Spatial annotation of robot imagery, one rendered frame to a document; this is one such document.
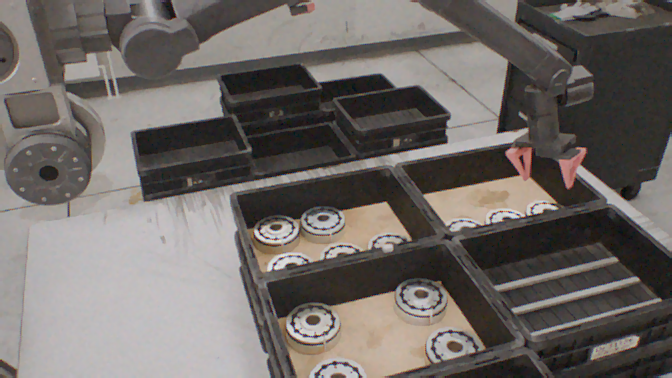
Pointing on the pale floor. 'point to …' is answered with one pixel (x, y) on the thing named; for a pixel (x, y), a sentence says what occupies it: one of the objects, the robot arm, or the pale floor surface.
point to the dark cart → (606, 88)
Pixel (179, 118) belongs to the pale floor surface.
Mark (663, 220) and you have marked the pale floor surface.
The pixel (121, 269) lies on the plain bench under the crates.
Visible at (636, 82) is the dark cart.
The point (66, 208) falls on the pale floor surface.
